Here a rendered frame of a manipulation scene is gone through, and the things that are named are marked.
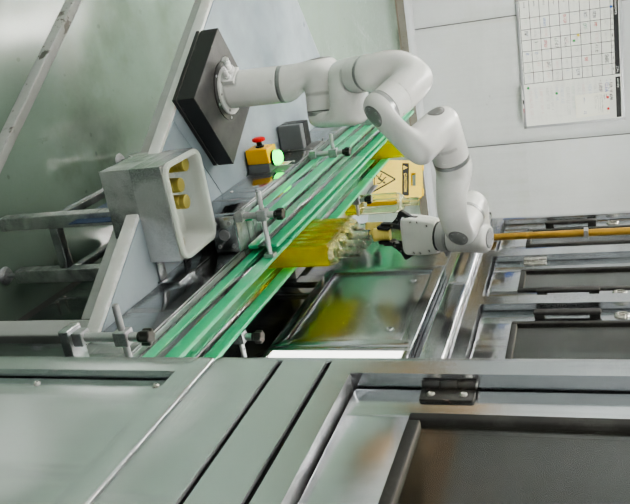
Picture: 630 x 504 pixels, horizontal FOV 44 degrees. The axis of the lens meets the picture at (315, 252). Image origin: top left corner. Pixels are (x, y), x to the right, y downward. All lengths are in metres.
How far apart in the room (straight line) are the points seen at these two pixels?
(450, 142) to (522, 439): 1.02
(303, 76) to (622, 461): 1.39
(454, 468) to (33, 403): 0.55
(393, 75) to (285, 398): 1.01
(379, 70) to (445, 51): 6.00
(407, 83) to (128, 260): 0.72
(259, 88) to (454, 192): 0.57
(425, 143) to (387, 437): 0.96
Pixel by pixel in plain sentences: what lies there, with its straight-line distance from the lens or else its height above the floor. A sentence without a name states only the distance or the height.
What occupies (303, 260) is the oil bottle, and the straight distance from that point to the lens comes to 1.98.
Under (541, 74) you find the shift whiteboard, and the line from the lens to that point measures 7.69.
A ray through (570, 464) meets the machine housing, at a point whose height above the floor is 1.67.
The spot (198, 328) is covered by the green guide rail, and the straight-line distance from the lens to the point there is 1.58.
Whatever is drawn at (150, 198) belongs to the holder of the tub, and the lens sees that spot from 1.74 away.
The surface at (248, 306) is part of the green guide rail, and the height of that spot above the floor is 0.93.
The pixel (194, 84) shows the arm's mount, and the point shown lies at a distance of 1.95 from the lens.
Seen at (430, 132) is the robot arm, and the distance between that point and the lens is 1.68.
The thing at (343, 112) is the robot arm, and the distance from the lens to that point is 1.85.
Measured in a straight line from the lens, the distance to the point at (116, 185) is 1.78.
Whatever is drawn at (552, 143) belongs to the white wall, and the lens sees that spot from 7.83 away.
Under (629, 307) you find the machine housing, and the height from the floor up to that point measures 1.77.
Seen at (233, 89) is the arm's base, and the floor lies 0.85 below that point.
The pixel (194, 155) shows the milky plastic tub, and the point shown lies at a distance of 1.84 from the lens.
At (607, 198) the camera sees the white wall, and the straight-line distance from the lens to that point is 7.98.
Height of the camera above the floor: 1.70
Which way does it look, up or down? 20 degrees down
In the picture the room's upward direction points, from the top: 87 degrees clockwise
